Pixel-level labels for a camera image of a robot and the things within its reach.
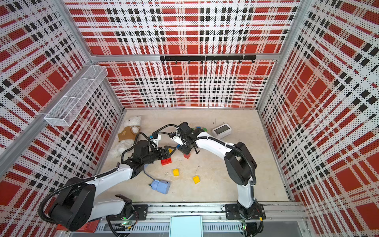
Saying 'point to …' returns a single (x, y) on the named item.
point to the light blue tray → (186, 226)
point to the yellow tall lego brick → (170, 150)
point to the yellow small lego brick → (196, 179)
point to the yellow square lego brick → (176, 172)
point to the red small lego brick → (187, 156)
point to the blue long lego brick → (177, 146)
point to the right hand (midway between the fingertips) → (187, 146)
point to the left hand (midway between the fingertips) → (173, 149)
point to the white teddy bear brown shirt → (126, 138)
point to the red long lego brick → (166, 161)
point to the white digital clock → (222, 131)
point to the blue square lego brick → (198, 127)
